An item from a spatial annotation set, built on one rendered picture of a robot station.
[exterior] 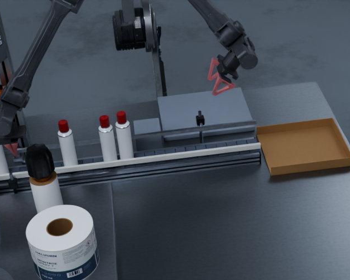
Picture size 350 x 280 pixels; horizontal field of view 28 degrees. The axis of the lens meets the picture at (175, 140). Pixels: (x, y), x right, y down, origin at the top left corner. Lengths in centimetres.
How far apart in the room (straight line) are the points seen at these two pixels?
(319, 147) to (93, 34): 310
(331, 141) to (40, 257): 121
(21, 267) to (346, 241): 102
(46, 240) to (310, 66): 309
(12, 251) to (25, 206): 22
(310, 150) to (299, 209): 33
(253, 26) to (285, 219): 316
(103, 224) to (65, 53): 305
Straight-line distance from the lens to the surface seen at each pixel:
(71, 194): 246
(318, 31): 530
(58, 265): 209
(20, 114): 260
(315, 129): 276
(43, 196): 224
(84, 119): 292
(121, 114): 245
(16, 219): 241
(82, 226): 210
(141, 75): 482
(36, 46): 227
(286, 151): 264
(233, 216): 237
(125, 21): 286
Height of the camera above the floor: 242
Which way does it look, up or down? 36 degrees down
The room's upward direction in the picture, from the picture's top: 5 degrees counter-clockwise
